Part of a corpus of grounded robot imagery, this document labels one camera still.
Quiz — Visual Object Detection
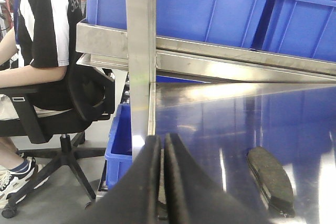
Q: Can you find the brake pad on table left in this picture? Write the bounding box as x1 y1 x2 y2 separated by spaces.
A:
246 146 295 218

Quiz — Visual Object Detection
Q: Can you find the blue plastic bin right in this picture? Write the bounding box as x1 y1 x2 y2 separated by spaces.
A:
252 0 335 62

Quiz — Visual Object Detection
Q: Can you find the stainless steel rack frame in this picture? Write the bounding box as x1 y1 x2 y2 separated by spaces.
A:
76 0 335 156

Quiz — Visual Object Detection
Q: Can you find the blue bin on floor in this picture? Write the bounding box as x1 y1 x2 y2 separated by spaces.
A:
104 104 132 189

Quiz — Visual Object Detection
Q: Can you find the black office chair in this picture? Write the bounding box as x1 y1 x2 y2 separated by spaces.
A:
1 64 115 218

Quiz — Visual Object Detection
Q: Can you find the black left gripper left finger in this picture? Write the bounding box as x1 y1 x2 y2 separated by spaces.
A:
68 135 161 223

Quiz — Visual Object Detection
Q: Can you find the blue plastic bin left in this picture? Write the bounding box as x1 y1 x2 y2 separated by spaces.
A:
86 0 266 48

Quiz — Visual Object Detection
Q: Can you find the blue plastic bin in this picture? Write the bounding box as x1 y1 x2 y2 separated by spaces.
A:
86 0 266 48
252 0 335 62

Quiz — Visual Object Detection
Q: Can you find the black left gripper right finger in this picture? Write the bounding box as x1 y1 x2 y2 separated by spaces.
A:
164 133 269 223

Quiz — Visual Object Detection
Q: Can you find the seated person striped shirt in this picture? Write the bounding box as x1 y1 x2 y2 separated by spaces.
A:
1 0 81 207

